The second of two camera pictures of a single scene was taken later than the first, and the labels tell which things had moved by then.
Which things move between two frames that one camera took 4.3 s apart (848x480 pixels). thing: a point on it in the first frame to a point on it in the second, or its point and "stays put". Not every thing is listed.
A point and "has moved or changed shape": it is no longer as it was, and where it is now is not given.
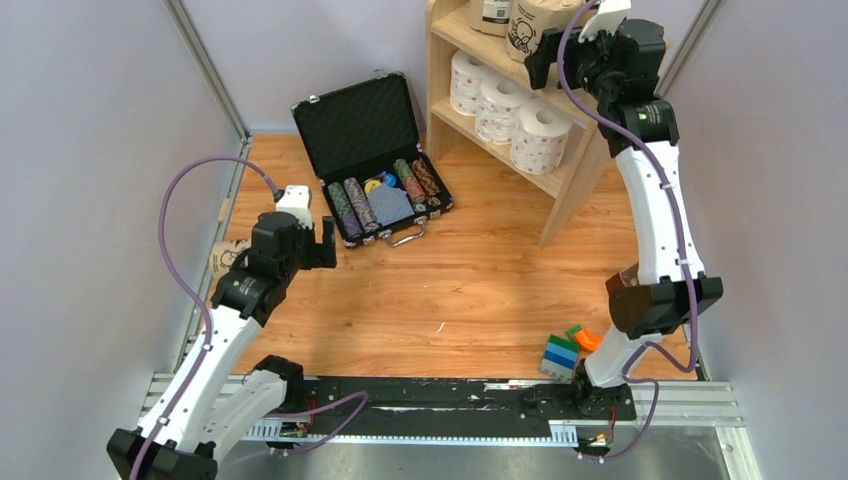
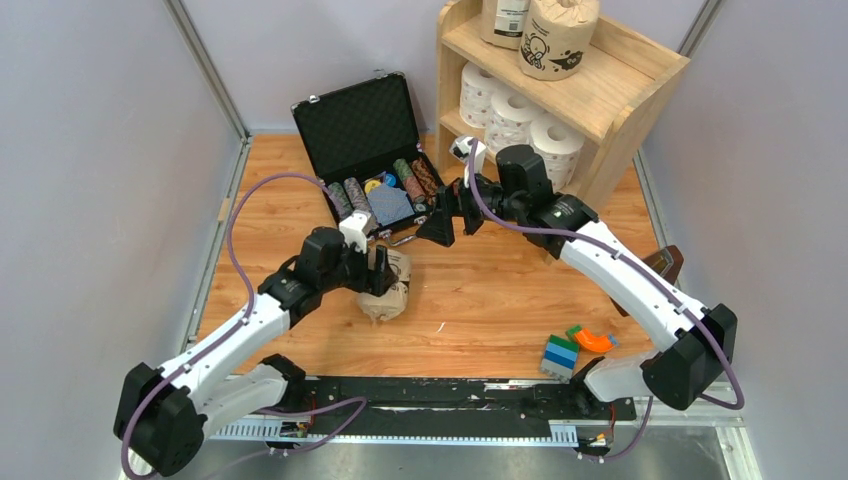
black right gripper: (539, 63) to (439, 226)
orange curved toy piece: (587, 340) stays put
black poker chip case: (362, 141) stays put
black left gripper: (319, 254) to (375, 282)
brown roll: (223, 253) to (393, 302)
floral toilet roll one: (499, 103) has moved or changed shape
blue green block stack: (560, 358) stays put
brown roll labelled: (490, 16) has moved or changed shape
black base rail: (435, 403) stays put
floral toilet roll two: (541, 136) has moved or changed shape
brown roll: (528, 20) has moved or changed shape
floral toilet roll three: (467, 76) has moved or changed shape
